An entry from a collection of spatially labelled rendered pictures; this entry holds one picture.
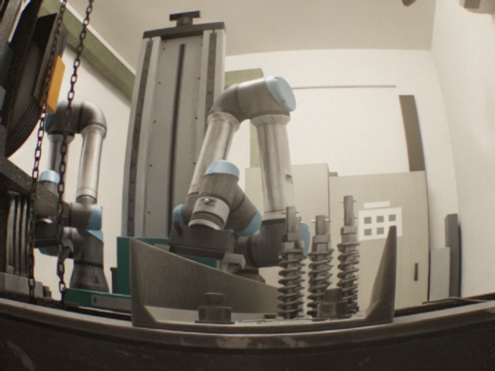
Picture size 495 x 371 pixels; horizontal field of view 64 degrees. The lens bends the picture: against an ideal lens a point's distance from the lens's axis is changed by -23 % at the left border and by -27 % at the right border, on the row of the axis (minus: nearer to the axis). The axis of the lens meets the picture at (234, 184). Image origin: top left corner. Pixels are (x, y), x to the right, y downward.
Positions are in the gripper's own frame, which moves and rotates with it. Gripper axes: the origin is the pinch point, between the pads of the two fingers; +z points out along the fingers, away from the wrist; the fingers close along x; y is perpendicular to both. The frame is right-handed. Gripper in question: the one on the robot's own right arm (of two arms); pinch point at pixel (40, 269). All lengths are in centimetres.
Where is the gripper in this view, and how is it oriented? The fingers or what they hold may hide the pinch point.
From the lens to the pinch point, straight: 121.6
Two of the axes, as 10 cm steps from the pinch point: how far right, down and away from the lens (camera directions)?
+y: 0.6, 6.2, 7.8
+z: 1.1, 7.7, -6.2
